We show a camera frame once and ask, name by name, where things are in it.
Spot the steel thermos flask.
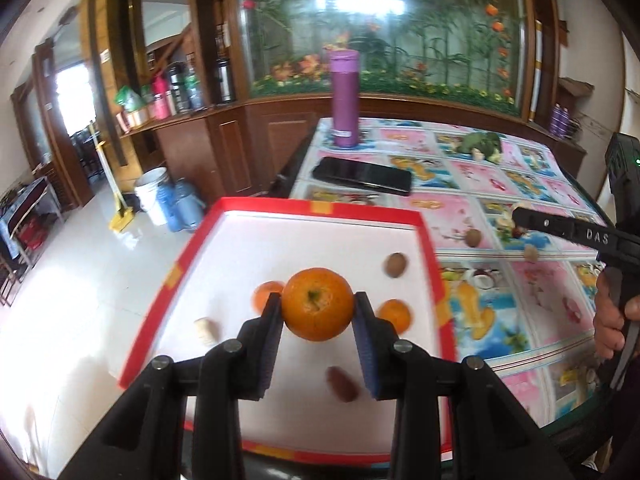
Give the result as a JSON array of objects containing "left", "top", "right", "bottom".
[{"left": 216, "top": 58, "right": 236, "bottom": 104}]

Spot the large orange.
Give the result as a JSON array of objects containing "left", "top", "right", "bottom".
[
  {"left": 377, "top": 299, "right": 412, "bottom": 335},
  {"left": 281, "top": 267, "right": 356, "bottom": 343}
]

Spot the white plastic bucket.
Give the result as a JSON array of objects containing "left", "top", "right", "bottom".
[{"left": 134, "top": 167, "right": 169, "bottom": 226}]

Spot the green packet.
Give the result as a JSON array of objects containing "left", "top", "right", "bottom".
[{"left": 115, "top": 86, "right": 143, "bottom": 113}]

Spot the wooden cabinet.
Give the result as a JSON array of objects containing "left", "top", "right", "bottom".
[{"left": 117, "top": 95, "right": 588, "bottom": 201}]

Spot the flower mural panel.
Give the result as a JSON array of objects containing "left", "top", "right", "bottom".
[{"left": 240, "top": 0, "right": 526, "bottom": 111}]

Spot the purple thermos bottle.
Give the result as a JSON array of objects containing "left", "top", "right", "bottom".
[{"left": 328, "top": 50, "right": 360, "bottom": 149}]

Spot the person's right hand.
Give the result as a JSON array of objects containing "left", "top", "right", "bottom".
[{"left": 593, "top": 265, "right": 640, "bottom": 361}]

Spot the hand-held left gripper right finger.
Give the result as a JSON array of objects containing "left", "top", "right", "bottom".
[{"left": 352, "top": 291, "right": 576, "bottom": 480}]

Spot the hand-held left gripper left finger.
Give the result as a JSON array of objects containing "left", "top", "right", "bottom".
[{"left": 57, "top": 292, "right": 283, "bottom": 480}]

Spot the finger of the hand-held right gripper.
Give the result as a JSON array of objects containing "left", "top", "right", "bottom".
[{"left": 511, "top": 206, "right": 621, "bottom": 257}]

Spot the red rimmed white tray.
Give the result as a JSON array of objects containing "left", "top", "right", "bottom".
[{"left": 118, "top": 197, "right": 457, "bottom": 465}]

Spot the green bottle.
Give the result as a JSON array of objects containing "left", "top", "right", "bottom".
[{"left": 185, "top": 71, "right": 205, "bottom": 110}]

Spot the pink bottle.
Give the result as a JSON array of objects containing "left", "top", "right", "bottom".
[{"left": 151, "top": 77, "right": 171, "bottom": 120}]

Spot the small orange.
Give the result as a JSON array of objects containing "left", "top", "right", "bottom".
[{"left": 251, "top": 281, "right": 285, "bottom": 312}]

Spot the yellow mop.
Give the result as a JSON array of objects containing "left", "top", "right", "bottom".
[{"left": 92, "top": 122, "right": 137, "bottom": 233}]

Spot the blue water jug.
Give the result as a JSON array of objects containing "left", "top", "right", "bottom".
[
  {"left": 159, "top": 182, "right": 186, "bottom": 233},
  {"left": 177, "top": 179, "right": 207, "bottom": 231}
]

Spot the dark wooden chair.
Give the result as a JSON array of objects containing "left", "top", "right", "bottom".
[{"left": 0, "top": 177, "right": 66, "bottom": 306}]

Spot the black thermos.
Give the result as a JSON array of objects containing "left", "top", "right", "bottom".
[{"left": 167, "top": 63, "right": 187, "bottom": 115}]

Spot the green leafy vegetable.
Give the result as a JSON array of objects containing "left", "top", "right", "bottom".
[{"left": 460, "top": 131, "right": 502, "bottom": 161}]

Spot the black smartphone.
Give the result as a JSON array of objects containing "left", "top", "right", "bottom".
[{"left": 312, "top": 156, "right": 413, "bottom": 197}]

